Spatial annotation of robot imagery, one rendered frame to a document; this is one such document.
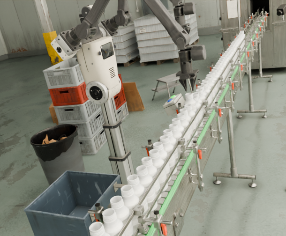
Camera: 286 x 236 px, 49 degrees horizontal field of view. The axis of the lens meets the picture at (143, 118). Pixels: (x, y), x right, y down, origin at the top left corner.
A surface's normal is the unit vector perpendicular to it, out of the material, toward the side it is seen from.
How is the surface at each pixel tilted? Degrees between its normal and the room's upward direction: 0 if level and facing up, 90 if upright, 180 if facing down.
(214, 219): 0
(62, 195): 90
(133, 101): 99
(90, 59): 90
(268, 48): 90
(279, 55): 90
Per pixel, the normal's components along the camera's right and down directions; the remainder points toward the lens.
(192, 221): -0.18, -0.92
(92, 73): -0.35, 0.57
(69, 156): 0.65, 0.22
